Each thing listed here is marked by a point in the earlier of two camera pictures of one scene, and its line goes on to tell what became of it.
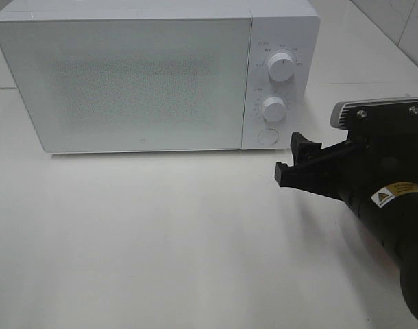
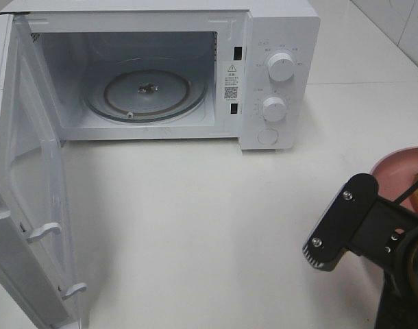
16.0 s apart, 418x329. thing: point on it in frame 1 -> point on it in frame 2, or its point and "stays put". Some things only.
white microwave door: (92, 85) -> (31, 285)
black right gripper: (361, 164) -> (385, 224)
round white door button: (268, 136) stays put
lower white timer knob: (274, 109) stays put
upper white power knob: (281, 67) stays put
